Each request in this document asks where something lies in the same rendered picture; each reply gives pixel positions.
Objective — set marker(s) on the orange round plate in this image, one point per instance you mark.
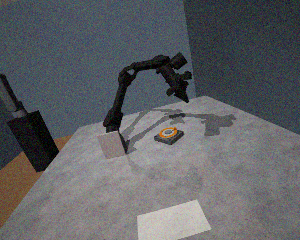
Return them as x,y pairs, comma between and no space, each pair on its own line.
168,136

